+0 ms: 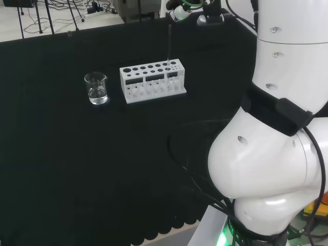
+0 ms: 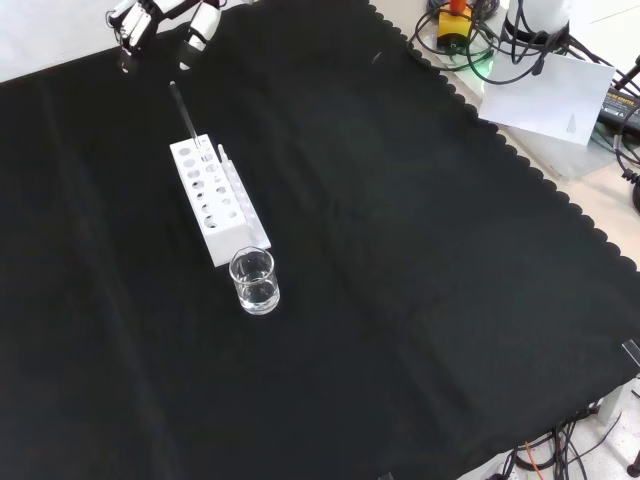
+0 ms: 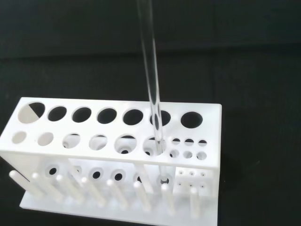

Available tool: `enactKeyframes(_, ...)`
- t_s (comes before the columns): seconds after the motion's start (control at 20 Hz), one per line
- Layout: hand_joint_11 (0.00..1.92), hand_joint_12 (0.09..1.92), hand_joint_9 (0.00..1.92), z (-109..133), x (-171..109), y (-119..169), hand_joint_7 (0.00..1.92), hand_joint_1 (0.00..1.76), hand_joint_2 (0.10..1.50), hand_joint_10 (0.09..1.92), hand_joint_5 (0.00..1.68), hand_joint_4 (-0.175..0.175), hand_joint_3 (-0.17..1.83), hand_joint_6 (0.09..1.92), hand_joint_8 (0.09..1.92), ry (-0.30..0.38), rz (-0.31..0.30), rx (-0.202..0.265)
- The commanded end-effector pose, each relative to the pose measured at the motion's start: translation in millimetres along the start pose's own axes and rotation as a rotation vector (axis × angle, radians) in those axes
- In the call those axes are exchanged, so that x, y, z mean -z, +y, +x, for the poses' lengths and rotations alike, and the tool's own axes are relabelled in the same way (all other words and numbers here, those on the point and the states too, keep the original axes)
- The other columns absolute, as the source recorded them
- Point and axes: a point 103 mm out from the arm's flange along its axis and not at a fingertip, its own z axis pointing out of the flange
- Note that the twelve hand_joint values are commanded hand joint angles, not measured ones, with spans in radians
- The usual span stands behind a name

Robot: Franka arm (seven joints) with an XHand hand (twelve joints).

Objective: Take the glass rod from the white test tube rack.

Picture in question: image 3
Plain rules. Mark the white test tube rack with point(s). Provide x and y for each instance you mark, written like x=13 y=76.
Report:
x=94 y=153

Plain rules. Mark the black bench cloth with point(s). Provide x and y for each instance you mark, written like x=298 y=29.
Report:
x=235 y=47

